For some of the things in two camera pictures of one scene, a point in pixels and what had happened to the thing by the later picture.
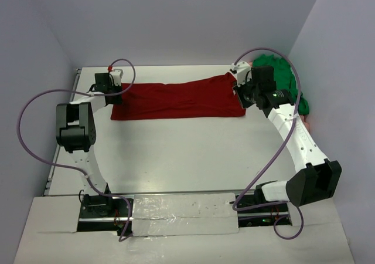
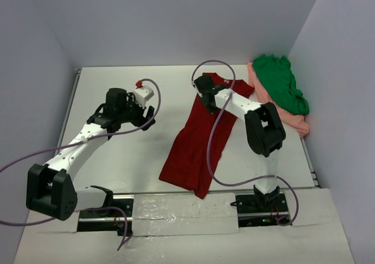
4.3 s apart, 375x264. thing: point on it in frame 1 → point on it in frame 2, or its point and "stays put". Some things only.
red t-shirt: (212, 97) → (194, 158)
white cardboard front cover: (200, 228) stays put
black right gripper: (239, 97) → (205, 92)
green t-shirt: (286, 78) stays put
